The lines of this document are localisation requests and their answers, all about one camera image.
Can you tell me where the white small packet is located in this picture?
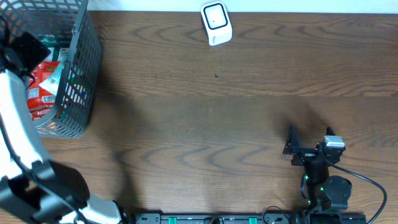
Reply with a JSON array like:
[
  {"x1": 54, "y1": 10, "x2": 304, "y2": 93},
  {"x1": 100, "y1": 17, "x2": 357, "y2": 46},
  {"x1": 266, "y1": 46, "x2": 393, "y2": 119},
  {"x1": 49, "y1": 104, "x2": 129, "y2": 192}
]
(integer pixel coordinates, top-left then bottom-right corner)
[{"x1": 39, "y1": 60, "x2": 66, "y2": 95}]

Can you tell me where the grey mesh basket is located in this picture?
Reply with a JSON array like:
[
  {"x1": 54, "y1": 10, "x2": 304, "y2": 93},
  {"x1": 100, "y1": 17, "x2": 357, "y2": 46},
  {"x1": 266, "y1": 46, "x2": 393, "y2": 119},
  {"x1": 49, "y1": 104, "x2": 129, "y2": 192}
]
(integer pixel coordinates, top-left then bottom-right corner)
[{"x1": 1, "y1": 0, "x2": 101, "y2": 138}]

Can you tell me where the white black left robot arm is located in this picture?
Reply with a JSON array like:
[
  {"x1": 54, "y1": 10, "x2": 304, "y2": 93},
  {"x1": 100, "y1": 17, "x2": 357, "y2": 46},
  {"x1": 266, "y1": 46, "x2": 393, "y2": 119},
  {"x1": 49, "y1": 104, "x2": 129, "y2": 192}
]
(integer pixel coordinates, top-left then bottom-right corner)
[{"x1": 1, "y1": 29, "x2": 125, "y2": 223}]

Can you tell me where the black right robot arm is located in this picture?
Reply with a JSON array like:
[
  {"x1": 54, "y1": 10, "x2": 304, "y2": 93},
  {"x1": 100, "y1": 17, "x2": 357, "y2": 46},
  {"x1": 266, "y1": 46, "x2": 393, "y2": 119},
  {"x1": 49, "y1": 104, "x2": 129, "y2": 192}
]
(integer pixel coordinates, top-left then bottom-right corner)
[{"x1": 283, "y1": 126, "x2": 352, "y2": 213}]

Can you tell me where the white barcode scanner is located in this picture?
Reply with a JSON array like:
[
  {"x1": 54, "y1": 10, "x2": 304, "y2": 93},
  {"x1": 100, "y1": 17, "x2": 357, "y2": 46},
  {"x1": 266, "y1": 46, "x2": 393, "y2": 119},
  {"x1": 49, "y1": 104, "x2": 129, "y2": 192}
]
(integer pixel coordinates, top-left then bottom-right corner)
[{"x1": 200, "y1": 1, "x2": 233, "y2": 46}]

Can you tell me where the red snack bag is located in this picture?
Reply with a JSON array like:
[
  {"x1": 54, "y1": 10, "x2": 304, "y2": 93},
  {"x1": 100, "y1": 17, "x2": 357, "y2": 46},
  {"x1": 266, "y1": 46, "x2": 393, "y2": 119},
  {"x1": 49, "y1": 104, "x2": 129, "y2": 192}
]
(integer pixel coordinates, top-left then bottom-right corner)
[{"x1": 27, "y1": 63, "x2": 56, "y2": 120}]

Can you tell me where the green white 3M package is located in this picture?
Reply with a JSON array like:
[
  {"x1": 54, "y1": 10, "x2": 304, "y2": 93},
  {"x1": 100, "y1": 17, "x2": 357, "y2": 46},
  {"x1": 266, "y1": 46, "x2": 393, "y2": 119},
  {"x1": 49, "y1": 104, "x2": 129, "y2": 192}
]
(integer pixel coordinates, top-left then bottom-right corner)
[{"x1": 39, "y1": 35, "x2": 72, "y2": 62}]

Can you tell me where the black mounting rail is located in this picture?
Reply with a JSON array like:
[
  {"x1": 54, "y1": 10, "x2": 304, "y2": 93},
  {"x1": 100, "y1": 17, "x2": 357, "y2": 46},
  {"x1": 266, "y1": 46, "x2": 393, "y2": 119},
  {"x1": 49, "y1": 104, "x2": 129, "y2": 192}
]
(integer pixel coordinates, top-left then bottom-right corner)
[{"x1": 133, "y1": 212, "x2": 368, "y2": 224}]

